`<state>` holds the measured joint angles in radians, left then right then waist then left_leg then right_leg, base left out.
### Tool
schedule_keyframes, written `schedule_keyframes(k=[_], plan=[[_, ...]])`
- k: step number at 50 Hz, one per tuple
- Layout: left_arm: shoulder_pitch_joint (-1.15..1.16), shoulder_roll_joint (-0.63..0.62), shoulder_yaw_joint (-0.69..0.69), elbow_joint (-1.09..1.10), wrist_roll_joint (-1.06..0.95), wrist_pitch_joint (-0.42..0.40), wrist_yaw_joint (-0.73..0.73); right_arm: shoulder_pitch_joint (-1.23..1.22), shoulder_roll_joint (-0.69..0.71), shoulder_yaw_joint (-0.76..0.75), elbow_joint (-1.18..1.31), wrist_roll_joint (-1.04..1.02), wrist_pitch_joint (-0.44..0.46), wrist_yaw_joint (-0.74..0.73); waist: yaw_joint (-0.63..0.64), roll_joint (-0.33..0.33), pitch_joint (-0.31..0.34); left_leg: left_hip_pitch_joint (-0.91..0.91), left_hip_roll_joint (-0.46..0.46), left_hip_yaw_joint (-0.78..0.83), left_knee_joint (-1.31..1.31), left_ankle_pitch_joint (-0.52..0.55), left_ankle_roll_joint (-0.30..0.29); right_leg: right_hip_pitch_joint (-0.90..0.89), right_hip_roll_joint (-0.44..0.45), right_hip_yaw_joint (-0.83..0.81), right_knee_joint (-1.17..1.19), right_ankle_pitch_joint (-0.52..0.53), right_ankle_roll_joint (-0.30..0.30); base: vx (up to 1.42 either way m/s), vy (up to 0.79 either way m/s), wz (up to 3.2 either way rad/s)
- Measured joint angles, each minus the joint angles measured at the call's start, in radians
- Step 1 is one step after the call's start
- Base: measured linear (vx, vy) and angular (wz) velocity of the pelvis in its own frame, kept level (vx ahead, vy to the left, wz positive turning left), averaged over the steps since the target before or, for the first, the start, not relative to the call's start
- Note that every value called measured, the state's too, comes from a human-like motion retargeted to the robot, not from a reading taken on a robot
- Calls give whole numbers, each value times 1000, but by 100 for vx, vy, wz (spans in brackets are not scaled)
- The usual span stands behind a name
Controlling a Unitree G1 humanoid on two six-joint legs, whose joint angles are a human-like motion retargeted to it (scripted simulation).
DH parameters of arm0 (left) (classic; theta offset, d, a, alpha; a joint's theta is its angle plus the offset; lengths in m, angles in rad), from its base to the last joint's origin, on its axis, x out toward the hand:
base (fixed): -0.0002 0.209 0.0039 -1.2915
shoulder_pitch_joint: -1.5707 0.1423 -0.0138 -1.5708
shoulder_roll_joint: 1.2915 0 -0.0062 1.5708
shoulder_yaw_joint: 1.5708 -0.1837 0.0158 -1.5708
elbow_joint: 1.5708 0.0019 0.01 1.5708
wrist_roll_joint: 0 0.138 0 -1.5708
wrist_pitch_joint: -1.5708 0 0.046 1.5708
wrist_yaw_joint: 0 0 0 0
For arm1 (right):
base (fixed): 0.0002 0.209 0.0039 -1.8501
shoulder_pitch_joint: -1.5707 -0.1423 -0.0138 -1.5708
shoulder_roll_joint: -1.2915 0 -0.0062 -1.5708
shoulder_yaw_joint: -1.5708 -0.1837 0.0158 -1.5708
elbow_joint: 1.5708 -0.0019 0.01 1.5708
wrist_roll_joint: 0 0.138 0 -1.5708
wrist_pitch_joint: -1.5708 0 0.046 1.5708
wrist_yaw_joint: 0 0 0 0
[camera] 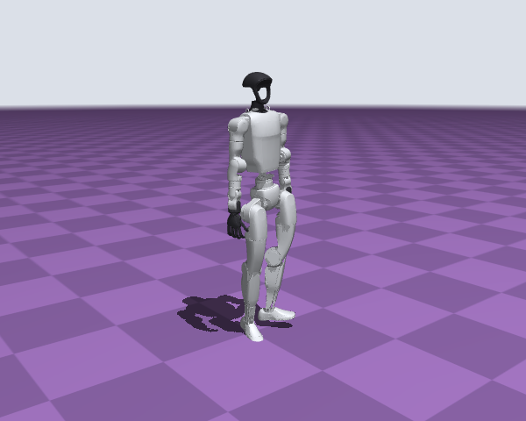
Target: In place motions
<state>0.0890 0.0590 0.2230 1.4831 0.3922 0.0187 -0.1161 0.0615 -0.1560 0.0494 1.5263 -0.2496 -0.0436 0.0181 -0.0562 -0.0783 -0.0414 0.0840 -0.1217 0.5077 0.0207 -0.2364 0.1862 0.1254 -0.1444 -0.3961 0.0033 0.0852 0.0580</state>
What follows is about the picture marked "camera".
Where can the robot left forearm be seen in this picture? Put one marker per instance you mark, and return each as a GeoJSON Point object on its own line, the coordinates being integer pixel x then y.
{"type": "Point", "coordinates": [284, 175]}

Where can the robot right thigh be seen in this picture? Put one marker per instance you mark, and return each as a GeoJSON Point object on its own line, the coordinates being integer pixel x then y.
{"type": "Point", "coordinates": [256, 237]}

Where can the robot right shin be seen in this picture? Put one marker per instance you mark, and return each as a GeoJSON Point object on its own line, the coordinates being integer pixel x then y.
{"type": "Point", "coordinates": [250, 292]}

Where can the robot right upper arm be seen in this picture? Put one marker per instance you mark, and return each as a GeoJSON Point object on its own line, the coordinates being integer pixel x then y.
{"type": "Point", "coordinates": [237, 128]}

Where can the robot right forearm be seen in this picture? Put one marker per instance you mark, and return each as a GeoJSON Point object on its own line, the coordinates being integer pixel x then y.
{"type": "Point", "coordinates": [234, 193]}

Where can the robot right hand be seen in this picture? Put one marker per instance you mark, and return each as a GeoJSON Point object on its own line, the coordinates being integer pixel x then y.
{"type": "Point", "coordinates": [234, 223]}

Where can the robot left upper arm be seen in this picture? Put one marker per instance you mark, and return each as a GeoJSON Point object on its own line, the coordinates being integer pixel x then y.
{"type": "Point", "coordinates": [285, 153]}

